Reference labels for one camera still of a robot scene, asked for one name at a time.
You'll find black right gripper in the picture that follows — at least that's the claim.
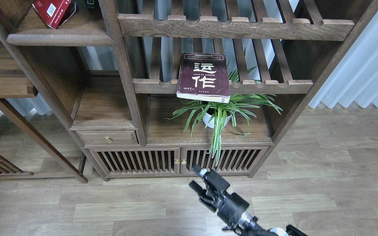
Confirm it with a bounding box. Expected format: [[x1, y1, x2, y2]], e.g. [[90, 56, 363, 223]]
[[189, 164, 250, 226]]

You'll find dark maroon book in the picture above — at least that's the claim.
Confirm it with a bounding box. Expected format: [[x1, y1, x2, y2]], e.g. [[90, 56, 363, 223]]
[[177, 53, 230, 103]]

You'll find red paperback book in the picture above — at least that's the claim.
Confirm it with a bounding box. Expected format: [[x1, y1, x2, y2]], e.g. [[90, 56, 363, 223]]
[[32, 0, 77, 29]]

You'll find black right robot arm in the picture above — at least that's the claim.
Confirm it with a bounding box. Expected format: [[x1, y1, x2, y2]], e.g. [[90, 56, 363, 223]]
[[189, 165, 306, 236]]

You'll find small dark object top shelf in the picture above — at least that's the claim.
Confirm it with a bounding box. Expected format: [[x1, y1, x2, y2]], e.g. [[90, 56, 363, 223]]
[[85, 0, 95, 9]]

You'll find white plant pot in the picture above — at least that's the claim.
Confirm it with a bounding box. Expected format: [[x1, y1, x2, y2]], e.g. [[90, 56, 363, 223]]
[[203, 108, 232, 128]]

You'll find green spider plant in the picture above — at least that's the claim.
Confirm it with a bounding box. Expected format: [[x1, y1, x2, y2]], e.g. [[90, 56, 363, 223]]
[[172, 72, 282, 164]]

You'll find brass drawer knob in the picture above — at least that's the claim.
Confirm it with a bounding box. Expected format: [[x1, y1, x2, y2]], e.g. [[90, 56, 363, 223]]
[[105, 136, 113, 144]]

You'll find dark wooden bookshelf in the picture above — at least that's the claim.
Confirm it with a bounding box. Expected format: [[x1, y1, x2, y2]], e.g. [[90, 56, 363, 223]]
[[0, 0, 378, 180]]

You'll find white sheer curtain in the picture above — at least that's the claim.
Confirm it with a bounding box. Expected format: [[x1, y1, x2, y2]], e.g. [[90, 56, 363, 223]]
[[309, 12, 378, 108]]

